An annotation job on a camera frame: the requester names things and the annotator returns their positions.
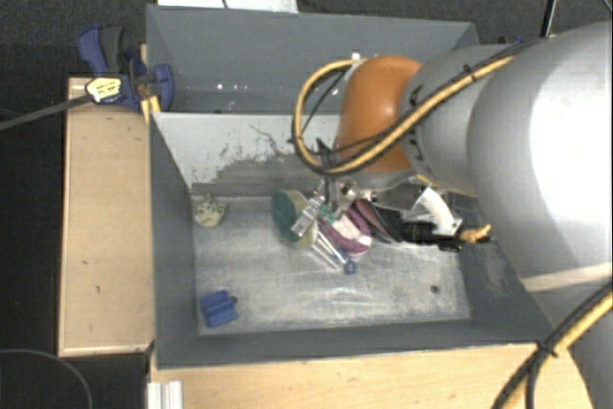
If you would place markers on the pale wood board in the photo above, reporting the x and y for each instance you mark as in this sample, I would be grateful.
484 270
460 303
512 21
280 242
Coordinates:
105 225

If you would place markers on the small blue piece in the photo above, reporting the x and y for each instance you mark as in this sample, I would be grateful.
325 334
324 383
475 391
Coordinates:
350 267

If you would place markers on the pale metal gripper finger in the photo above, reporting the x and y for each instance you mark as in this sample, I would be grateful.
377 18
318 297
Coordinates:
313 209
301 225

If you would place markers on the blue block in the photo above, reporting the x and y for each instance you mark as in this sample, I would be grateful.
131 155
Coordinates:
218 309

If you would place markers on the green and yellow round sponge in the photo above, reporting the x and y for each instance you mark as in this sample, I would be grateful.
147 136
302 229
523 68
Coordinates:
285 211

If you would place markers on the purple and white striped object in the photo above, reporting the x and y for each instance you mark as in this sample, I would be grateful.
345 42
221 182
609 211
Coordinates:
354 234

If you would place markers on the grey metal bin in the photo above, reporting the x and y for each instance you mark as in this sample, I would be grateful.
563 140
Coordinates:
249 62

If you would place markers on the black cylinder on white bracket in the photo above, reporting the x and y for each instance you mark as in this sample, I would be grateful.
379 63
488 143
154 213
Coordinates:
433 211

